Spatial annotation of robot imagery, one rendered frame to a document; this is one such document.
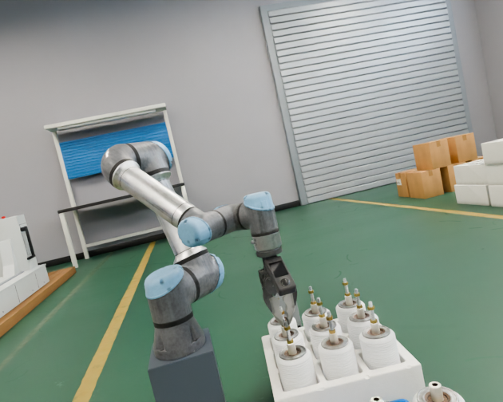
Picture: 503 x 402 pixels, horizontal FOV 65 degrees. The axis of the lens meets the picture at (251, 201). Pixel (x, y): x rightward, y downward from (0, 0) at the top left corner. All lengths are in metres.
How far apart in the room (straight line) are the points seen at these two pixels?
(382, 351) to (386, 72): 6.08
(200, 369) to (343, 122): 5.63
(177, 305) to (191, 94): 5.18
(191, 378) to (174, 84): 5.33
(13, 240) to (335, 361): 3.67
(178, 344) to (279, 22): 5.81
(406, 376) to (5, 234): 3.85
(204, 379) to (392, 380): 0.50
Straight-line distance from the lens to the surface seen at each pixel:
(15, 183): 6.42
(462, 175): 4.11
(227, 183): 6.04
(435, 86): 7.38
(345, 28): 6.86
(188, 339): 1.17
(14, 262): 4.36
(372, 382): 1.15
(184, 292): 1.16
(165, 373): 1.18
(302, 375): 1.13
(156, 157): 1.29
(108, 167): 1.20
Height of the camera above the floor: 0.77
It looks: 5 degrees down
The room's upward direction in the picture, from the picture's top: 13 degrees counter-clockwise
